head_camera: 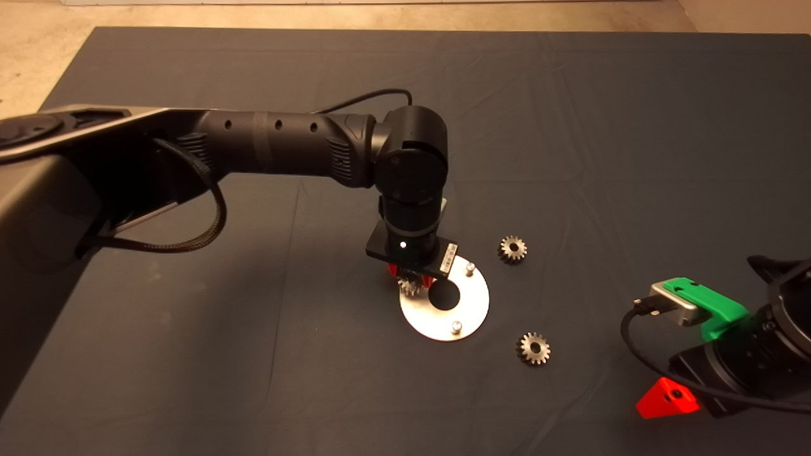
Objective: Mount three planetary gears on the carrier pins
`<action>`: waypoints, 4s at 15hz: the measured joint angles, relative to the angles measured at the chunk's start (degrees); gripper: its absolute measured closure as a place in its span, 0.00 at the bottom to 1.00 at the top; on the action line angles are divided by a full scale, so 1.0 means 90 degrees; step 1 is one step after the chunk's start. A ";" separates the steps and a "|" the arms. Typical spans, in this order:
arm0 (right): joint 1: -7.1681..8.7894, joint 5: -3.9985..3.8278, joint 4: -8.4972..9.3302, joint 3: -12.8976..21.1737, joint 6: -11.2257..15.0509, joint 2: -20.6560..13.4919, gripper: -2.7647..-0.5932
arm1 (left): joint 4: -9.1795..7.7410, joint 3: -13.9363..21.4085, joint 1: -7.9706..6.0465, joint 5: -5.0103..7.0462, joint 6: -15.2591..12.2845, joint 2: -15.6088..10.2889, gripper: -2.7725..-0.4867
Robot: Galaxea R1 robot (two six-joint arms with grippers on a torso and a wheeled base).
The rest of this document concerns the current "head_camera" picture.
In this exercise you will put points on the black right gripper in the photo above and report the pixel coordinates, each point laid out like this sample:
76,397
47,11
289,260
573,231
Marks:
747,367

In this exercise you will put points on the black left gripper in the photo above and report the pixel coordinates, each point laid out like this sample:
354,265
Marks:
402,252

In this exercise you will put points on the small steel spur gear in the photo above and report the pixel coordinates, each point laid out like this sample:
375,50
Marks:
512,249
526,348
410,288

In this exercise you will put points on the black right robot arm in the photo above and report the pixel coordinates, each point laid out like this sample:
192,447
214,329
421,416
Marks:
795,304

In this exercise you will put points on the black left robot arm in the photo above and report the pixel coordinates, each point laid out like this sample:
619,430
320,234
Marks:
285,142

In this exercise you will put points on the round metal carrier plate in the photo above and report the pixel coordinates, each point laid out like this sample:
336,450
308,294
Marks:
472,307

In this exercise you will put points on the dark grey table cloth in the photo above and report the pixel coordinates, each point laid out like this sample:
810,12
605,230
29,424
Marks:
570,126

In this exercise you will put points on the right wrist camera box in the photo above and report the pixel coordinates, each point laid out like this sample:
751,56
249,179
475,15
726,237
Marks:
681,307

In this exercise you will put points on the right green camera mount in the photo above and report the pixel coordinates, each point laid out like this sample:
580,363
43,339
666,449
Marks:
722,310

